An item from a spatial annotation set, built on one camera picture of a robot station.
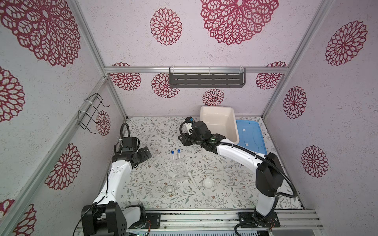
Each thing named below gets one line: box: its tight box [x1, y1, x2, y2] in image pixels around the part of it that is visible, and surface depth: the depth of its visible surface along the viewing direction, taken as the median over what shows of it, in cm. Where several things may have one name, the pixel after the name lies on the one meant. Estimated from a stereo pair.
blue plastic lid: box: [236, 119, 267, 155], surface depth 112 cm
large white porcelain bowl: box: [202, 177, 214, 189], surface depth 87 cm
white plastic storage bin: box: [200, 105, 240, 145], surface depth 111 cm
